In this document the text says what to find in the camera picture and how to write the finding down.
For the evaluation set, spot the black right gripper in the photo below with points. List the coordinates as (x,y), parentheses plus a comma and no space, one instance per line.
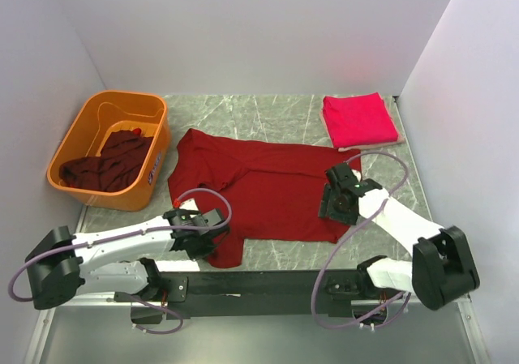
(326,207)

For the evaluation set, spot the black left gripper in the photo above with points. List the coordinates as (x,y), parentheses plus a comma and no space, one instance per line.
(196,254)

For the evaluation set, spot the dark red t-shirt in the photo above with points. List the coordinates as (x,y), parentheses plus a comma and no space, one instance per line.
(274,189)

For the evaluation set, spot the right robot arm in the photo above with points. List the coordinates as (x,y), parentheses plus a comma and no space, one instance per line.
(442,267)

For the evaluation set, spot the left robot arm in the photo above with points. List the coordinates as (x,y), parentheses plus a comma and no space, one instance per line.
(65,265)

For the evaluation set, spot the folded hot pink t-shirt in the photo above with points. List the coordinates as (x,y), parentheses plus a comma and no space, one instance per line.
(359,118)

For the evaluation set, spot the black base crossbar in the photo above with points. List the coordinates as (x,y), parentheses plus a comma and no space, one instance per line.
(205,294)

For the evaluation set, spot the maroon t-shirt in bin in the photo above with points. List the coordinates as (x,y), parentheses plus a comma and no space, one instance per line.
(115,169)

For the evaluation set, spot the orange plastic bin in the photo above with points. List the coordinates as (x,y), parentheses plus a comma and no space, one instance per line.
(101,115)

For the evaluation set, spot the aluminium extrusion rail frame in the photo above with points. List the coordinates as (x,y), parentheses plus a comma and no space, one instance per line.
(97,329)

